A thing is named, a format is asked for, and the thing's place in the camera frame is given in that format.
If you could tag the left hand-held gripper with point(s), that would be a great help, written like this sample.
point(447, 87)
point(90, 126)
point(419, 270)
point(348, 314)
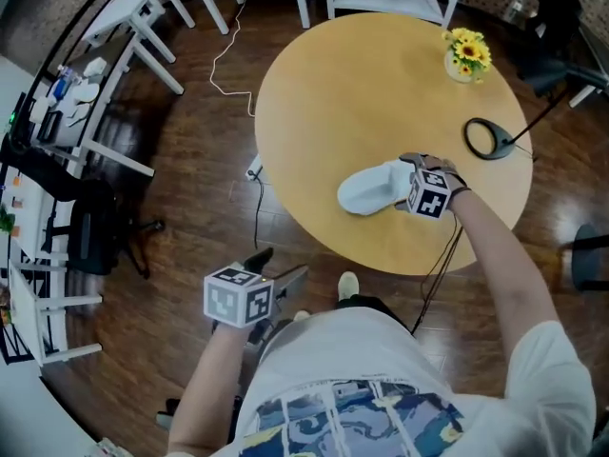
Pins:
point(223, 298)

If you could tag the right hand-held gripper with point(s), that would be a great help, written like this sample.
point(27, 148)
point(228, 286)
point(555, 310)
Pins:
point(430, 198)

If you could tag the person's right forearm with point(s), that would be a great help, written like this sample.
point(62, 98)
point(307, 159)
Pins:
point(504, 274)

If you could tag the person's left forearm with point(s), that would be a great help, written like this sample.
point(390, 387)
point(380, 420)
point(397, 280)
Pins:
point(209, 379)

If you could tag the person's left cream shoe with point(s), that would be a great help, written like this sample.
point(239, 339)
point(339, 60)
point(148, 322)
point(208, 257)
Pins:
point(301, 315)

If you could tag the person's cream shoe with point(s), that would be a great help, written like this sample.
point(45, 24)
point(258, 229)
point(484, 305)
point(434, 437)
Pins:
point(348, 284)
point(301, 315)

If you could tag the person's right cream shoe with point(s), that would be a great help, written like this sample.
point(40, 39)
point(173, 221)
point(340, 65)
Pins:
point(348, 284)

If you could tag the black desk lamp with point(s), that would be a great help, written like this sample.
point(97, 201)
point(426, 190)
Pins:
point(497, 141)

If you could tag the round wooden table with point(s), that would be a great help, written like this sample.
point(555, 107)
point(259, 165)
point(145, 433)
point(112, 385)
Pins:
point(361, 93)

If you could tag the white power strip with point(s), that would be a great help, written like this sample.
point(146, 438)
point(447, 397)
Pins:
point(254, 167)

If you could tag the person's black trousers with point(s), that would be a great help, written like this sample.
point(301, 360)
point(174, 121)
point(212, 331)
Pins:
point(376, 307)

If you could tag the person's white printed t-shirt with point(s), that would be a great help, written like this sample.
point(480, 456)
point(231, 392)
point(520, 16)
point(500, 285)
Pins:
point(361, 374)

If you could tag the sunflower pot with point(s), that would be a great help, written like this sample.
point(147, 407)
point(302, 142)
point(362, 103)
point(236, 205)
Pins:
point(466, 57)

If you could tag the black office chair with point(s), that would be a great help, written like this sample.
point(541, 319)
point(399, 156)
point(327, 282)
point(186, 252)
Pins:
point(92, 226)
point(552, 41)

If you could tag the white desk with dark top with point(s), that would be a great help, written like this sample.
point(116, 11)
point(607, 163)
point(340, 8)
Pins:
point(592, 55)

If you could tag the white crumpled cloth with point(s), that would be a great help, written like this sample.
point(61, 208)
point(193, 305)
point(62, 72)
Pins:
point(95, 67)

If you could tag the blue packet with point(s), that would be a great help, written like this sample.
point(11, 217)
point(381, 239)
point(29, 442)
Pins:
point(59, 88)

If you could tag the oval table with black pedestal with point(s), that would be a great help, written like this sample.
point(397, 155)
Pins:
point(587, 255)

